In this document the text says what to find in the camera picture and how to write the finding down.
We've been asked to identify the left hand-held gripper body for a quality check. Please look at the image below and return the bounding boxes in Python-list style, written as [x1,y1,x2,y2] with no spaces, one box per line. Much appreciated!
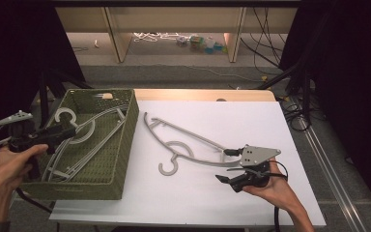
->
[0,109,56,181]

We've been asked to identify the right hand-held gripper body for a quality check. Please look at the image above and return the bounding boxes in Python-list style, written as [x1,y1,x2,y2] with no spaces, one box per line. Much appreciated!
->
[233,144,282,193]

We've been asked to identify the green woven basket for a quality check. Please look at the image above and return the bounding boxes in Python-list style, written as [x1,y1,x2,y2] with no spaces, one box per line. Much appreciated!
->
[20,88,140,201]

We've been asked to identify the person's right hand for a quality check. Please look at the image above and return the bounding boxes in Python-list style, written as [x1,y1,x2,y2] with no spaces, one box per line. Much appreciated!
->
[242,159,297,210]

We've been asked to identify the person's left hand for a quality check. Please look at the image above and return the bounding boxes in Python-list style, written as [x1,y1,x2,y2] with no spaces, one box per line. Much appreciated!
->
[0,143,50,194]

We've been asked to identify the white board mat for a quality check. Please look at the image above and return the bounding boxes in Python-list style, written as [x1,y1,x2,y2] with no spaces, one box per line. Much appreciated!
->
[48,100,327,228]

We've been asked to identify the black metal stand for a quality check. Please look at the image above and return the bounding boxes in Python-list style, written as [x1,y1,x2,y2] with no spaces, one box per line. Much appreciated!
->
[38,66,94,130]
[256,59,315,125]

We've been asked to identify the colourful toys on floor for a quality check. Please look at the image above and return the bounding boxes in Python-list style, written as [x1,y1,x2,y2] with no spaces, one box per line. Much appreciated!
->
[175,34,229,55]

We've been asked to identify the coiled black cable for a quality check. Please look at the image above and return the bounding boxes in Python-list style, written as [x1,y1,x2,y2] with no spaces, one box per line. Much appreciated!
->
[281,96,313,132]

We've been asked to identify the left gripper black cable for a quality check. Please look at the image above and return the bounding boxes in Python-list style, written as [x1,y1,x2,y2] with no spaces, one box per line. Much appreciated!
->
[0,127,54,215]

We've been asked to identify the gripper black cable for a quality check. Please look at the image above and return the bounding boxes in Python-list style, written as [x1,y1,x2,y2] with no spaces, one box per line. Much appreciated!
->
[264,159,290,232]
[0,127,54,215]

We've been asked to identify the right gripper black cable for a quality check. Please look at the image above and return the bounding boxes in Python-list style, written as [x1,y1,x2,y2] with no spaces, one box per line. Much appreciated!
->
[264,159,290,232]

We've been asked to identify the hanging black cables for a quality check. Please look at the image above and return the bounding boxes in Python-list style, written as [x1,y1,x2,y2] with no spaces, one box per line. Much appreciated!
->
[240,7,288,70]

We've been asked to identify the white cord on floor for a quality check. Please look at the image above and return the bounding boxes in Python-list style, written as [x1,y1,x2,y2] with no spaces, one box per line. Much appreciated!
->
[132,31,191,44]

